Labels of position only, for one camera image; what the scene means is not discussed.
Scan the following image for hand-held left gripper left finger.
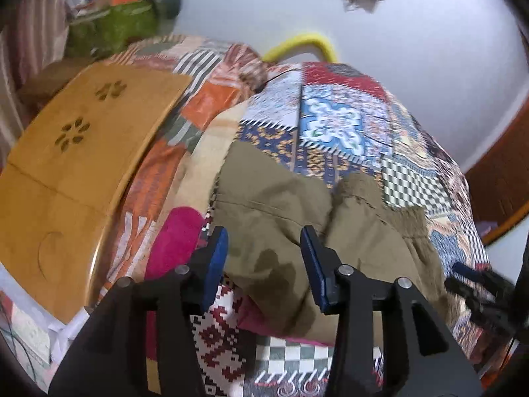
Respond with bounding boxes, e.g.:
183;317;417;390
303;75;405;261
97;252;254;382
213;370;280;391
49;227;229;397

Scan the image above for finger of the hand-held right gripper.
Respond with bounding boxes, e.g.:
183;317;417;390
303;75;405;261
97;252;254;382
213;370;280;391
452;261;497;287
444;276;490;313

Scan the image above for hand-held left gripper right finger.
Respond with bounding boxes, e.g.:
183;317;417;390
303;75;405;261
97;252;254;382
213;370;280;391
300;226;484;397

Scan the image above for khaki pants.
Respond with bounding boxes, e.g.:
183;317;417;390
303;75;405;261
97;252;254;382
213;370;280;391
209;143;453;346

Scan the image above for pink cloth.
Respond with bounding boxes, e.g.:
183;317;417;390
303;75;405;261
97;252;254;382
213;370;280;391
144;207;207;282

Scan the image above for patchwork blanket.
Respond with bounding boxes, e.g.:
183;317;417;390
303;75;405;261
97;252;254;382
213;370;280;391
95;35;492;397

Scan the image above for wooden lap table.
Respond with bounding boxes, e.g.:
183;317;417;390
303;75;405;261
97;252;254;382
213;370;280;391
0;61;195;325

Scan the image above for white cloth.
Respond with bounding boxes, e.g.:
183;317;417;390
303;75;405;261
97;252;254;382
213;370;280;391
0;265;89;385

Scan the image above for yellow plastic hoop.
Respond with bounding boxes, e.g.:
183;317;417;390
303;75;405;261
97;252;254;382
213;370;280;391
262;31;337;64

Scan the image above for brown box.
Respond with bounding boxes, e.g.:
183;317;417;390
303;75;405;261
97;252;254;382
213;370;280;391
19;58;98;106

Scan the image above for green bag with clutter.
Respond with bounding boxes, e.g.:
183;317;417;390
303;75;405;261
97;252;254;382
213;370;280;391
62;0;183;61

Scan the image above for striped curtain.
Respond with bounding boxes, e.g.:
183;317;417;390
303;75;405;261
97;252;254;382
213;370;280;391
0;0;71;166

